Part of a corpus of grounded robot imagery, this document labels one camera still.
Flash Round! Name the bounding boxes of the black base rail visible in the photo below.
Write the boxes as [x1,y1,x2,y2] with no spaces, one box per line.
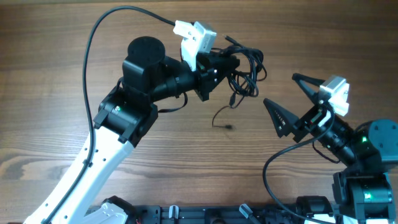
[86,203,343,224]

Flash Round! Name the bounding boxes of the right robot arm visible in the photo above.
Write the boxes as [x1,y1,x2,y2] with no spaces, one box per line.
[262,73,397,223]

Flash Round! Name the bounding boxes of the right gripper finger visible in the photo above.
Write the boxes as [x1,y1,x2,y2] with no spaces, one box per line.
[263,98,299,138]
[291,72,326,105]

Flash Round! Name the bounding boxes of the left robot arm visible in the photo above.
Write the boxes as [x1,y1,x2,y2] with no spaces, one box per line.
[25,36,239,223]

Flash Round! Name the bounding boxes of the black USB cables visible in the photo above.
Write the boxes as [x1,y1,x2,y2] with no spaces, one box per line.
[211,34,267,130]

